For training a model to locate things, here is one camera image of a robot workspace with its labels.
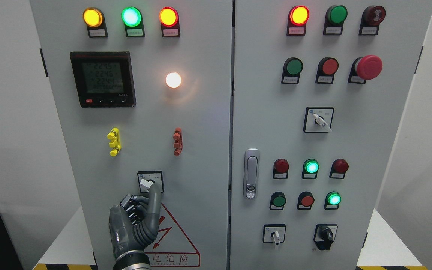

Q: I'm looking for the green push button lower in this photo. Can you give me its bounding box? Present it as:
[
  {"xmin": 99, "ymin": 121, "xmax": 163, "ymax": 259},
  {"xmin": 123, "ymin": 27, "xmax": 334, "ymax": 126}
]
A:
[{"xmin": 269, "ymin": 192, "xmax": 287, "ymax": 211}]

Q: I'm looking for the yellow terminal connector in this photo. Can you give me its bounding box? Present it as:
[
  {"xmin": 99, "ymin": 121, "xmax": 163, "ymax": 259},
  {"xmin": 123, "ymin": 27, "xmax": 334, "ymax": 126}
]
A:
[{"xmin": 107, "ymin": 127, "xmax": 122, "ymax": 157}]

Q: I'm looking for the red lightning warning sticker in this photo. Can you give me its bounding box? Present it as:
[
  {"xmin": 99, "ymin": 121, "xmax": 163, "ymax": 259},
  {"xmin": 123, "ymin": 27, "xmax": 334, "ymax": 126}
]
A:
[{"xmin": 145, "ymin": 204, "xmax": 201, "ymax": 268}]

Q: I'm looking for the green lit indicator light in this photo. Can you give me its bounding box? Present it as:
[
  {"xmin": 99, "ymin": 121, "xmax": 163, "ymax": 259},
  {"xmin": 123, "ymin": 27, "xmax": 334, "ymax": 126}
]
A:
[{"xmin": 121, "ymin": 6, "xmax": 145, "ymax": 38}]

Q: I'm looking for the lit green indicator middle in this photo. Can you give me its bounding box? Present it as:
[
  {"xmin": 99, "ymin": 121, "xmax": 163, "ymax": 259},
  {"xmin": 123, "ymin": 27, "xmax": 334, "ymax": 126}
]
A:
[{"xmin": 301, "ymin": 159, "xmax": 319, "ymax": 179}]

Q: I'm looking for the grey cabinet door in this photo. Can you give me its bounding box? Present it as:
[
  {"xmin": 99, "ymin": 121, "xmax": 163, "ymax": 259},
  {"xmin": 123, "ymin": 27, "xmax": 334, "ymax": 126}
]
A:
[
  {"xmin": 230, "ymin": 0, "xmax": 432, "ymax": 270},
  {"xmin": 30, "ymin": 0, "xmax": 233, "ymax": 270}
]

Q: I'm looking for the red emergency stop mushroom button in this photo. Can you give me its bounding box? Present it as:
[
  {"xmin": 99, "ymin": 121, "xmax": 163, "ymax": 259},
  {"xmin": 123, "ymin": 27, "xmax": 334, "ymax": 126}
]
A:
[{"xmin": 348, "ymin": 55, "xmax": 383, "ymax": 84}]

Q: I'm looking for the orange red indicator light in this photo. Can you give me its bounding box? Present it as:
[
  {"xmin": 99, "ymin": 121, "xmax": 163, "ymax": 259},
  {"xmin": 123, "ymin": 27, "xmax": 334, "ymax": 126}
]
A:
[{"xmin": 159, "ymin": 7, "xmax": 180, "ymax": 37}]

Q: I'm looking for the silver door handle lock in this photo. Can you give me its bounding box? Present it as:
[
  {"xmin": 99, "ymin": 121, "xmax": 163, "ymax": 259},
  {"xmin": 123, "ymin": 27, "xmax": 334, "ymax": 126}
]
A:
[{"xmin": 243, "ymin": 148, "xmax": 260, "ymax": 200}]

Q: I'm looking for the dark red indicator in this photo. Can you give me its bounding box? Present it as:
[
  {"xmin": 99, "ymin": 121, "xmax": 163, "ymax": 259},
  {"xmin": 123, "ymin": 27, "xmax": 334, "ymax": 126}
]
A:
[
  {"xmin": 329, "ymin": 159, "xmax": 349, "ymax": 179},
  {"xmin": 273, "ymin": 159, "xmax": 290, "ymax": 179}
]

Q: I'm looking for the black digital power meter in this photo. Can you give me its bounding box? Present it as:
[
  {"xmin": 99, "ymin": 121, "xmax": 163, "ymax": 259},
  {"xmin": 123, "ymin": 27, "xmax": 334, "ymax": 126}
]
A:
[{"xmin": 70, "ymin": 51, "xmax": 137, "ymax": 108}]

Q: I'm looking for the dark red indicator right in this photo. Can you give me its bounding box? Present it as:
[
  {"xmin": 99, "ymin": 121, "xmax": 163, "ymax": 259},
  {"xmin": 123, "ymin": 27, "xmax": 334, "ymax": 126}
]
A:
[{"xmin": 329, "ymin": 159, "xmax": 349, "ymax": 179}]

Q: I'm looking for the right grey cabinet door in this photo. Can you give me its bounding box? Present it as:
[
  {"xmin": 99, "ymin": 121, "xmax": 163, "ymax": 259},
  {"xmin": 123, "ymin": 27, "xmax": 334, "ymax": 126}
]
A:
[{"xmin": 230, "ymin": 0, "xmax": 432, "ymax": 270}]

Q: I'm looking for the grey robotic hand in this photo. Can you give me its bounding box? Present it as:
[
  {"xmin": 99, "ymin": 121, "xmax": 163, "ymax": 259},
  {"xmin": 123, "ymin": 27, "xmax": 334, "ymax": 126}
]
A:
[{"xmin": 108, "ymin": 182, "xmax": 162, "ymax": 262}]

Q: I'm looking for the red push button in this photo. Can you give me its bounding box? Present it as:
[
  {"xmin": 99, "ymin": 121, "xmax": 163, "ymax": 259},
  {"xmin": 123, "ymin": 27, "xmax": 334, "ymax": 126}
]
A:
[
  {"xmin": 297, "ymin": 191, "xmax": 314, "ymax": 210},
  {"xmin": 315, "ymin": 57, "xmax": 339, "ymax": 84}
]

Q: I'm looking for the green push button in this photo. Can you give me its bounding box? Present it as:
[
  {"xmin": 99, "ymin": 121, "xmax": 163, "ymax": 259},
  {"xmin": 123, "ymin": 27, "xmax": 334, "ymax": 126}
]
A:
[
  {"xmin": 269, "ymin": 192, "xmax": 287, "ymax": 211},
  {"xmin": 281, "ymin": 57, "xmax": 303, "ymax": 84}
]

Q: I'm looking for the dark red indicator left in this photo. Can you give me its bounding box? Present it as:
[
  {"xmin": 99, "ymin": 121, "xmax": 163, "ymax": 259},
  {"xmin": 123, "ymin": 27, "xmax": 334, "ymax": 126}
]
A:
[{"xmin": 273, "ymin": 159, "xmax": 290, "ymax": 179}]

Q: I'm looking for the small clear bulb light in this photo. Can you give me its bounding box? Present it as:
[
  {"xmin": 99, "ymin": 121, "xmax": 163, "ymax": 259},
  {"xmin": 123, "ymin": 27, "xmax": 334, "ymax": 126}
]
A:
[{"xmin": 165, "ymin": 72, "xmax": 182, "ymax": 89}]

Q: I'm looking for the white selector switch right upper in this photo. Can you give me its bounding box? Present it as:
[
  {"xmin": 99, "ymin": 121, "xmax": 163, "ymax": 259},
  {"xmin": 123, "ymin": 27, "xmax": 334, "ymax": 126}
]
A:
[{"xmin": 303, "ymin": 106, "xmax": 335, "ymax": 133}]

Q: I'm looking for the lit red indicator right door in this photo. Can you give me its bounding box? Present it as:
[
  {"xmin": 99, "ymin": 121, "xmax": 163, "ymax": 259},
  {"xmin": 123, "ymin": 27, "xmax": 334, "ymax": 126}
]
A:
[{"xmin": 286, "ymin": 5, "xmax": 310, "ymax": 36}]

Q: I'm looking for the white selector switch bottom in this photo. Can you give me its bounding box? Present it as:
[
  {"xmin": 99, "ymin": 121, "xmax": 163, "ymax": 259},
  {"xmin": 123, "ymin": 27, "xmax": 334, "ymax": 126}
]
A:
[{"xmin": 263, "ymin": 224, "xmax": 286, "ymax": 247}]

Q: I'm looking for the white rotary selector switch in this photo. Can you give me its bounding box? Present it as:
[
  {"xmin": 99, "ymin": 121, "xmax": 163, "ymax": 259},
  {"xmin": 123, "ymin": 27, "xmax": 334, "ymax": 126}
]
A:
[{"xmin": 137, "ymin": 171, "xmax": 164, "ymax": 193}]

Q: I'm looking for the yellow indicator light top left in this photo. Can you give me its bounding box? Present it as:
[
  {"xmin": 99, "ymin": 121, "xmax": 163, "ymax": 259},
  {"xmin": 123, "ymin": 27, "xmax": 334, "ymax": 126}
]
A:
[{"xmin": 82, "ymin": 7, "xmax": 108, "ymax": 38}]

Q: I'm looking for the red push button lower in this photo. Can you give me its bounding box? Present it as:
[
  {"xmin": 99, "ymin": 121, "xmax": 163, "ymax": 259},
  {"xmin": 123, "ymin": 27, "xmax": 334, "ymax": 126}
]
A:
[{"xmin": 297, "ymin": 191, "xmax": 314, "ymax": 210}]

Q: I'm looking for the red terminal connector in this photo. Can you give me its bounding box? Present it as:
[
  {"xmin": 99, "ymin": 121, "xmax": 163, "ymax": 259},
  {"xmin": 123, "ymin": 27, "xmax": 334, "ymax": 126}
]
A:
[{"xmin": 173, "ymin": 127, "xmax": 183, "ymax": 156}]

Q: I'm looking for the dark red buzzer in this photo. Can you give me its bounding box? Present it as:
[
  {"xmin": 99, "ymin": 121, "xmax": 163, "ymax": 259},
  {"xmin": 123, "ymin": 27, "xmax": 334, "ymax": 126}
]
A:
[{"xmin": 358, "ymin": 5, "xmax": 386, "ymax": 36}]

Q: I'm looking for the left grey cabinet door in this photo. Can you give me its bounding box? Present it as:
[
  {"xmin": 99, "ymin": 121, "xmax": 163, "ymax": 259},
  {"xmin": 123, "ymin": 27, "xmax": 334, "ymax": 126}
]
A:
[{"xmin": 30, "ymin": 0, "xmax": 233, "ymax": 270}]

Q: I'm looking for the lit green button lower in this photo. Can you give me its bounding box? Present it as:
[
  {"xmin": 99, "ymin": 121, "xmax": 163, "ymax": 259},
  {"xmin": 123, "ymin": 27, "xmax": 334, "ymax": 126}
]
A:
[{"xmin": 324, "ymin": 191, "xmax": 342, "ymax": 210}]

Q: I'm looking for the red push button upper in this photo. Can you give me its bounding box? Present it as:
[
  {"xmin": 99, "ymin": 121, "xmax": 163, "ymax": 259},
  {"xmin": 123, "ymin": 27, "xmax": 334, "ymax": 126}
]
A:
[{"xmin": 315, "ymin": 57, "xmax": 339, "ymax": 84}]

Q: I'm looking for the black rotary knob switch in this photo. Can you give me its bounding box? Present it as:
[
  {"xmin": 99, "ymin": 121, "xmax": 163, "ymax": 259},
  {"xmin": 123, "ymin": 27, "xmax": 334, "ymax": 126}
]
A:
[{"xmin": 313, "ymin": 224, "xmax": 338, "ymax": 250}]

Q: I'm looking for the dark green indicator top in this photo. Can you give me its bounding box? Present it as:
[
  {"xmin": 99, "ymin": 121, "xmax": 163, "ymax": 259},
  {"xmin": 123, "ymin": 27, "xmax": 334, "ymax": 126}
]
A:
[{"xmin": 323, "ymin": 5, "xmax": 348, "ymax": 35}]

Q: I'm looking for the green push button upper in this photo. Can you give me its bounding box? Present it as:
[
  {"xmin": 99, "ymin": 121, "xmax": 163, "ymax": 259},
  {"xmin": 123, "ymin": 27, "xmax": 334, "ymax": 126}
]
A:
[{"xmin": 281, "ymin": 57, "xmax": 303, "ymax": 84}]

